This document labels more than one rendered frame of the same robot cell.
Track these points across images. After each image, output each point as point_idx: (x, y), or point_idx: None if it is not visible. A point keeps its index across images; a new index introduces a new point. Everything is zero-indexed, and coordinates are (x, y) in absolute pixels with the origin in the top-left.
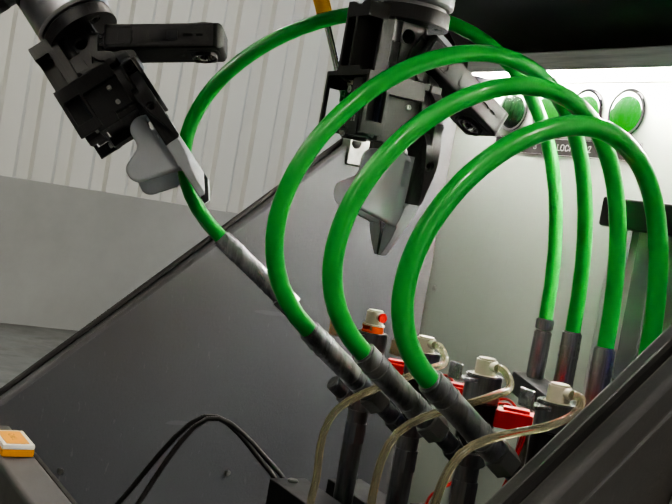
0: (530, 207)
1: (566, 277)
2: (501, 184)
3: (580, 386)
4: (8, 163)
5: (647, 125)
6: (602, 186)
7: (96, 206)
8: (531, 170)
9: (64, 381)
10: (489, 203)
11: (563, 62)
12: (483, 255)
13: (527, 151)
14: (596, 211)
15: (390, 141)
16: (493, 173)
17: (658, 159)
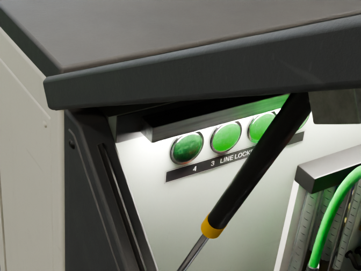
0: (213, 202)
1: (250, 225)
2: (178, 201)
3: (265, 268)
4: None
5: (308, 118)
6: (275, 164)
7: None
8: (210, 180)
9: None
10: (167, 219)
11: (269, 106)
12: (167, 253)
13: (204, 169)
14: (271, 180)
15: None
16: (167, 198)
17: (315, 134)
